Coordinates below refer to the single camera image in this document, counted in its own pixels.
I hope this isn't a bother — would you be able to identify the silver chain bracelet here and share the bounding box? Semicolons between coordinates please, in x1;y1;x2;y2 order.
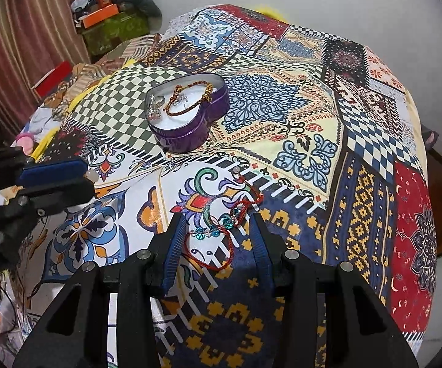
148;91;191;120

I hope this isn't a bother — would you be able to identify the dark slipper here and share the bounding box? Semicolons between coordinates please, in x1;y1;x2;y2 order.
422;123;441;151

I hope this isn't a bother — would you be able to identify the orange striped cloth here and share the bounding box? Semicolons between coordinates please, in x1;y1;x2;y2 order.
50;34;161;117

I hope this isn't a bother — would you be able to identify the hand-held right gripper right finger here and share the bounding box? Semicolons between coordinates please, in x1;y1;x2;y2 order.
249;212;421;368

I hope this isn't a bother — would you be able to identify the brown striped curtain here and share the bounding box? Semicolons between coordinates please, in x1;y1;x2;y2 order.
0;0;91;135

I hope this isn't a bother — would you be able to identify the patchwork patterned blanket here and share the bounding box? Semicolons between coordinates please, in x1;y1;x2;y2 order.
14;4;441;368

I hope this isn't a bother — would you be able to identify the red box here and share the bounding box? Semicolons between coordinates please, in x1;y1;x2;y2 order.
31;60;74;99

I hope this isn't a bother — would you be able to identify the grey pillow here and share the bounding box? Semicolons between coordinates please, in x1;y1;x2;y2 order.
111;0;163;27

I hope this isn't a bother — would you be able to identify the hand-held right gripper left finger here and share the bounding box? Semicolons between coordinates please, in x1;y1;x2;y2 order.
12;212;187;368

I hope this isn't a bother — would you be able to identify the brown braided bracelet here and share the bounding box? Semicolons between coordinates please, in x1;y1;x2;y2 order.
163;80;214;118

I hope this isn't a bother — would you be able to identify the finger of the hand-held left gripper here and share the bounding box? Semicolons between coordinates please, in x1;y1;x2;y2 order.
0;148;89;188
0;180;96;219

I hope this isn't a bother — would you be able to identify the red cord beaded bracelet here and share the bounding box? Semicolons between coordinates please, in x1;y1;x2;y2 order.
184;166;266;274

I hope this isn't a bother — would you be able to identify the orange box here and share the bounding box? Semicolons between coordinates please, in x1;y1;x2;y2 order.
82;4;120;29

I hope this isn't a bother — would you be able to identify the purple heart-shaped tin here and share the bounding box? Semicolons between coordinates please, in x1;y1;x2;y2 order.
144;73;229;153

